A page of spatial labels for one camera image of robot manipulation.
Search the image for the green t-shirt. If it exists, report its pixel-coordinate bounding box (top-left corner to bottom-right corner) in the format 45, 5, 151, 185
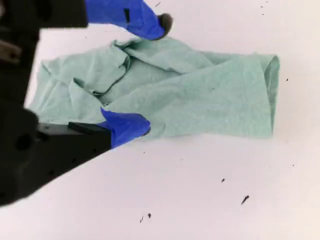
26, 36, 281, 139

